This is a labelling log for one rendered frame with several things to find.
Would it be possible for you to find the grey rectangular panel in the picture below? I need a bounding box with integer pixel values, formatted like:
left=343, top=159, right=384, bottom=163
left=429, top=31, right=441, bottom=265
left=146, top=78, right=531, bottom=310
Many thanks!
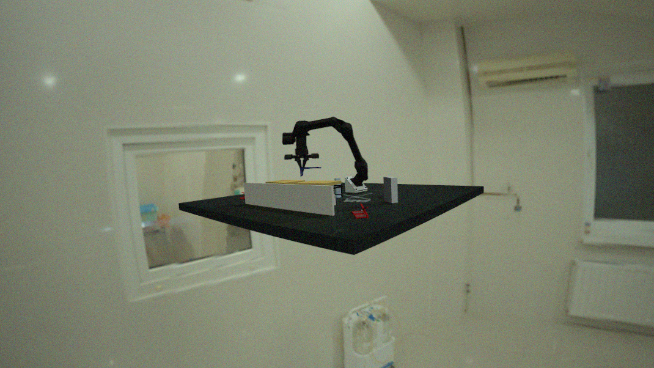
left=244, top=183, right=335, bottom=216

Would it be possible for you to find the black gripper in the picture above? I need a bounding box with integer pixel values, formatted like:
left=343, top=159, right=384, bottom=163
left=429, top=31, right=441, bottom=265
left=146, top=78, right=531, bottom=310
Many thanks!
left=284, top=144, right=319, bottom=168

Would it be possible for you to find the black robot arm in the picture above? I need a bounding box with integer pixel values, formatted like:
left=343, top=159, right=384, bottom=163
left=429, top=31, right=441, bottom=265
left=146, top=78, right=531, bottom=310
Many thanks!
left=282, top=117, right=368, bottom=187

